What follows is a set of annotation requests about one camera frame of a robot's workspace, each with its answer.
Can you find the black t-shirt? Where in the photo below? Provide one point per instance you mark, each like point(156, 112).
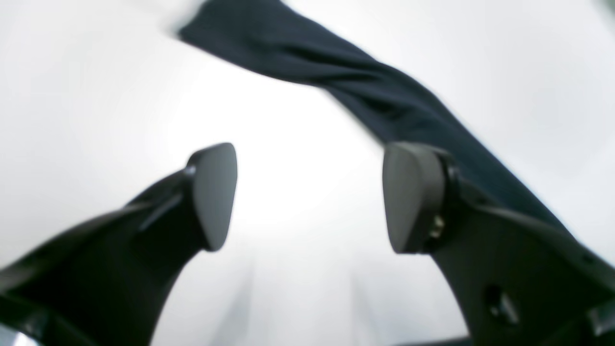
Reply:
point(270, 38)

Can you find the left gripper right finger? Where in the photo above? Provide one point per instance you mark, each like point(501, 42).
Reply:
point(516, 280)

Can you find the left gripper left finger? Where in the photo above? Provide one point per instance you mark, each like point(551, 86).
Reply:
point(105, 281)

